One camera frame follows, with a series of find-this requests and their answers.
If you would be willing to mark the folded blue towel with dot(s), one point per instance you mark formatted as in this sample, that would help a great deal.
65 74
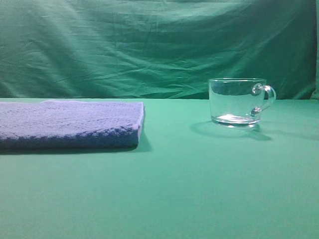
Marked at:
70 124

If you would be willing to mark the transparent glass cup with handle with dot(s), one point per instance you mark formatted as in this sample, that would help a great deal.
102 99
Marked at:
239 102

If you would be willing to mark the green backdrop cloth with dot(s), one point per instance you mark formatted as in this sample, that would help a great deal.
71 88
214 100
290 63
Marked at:
156 48

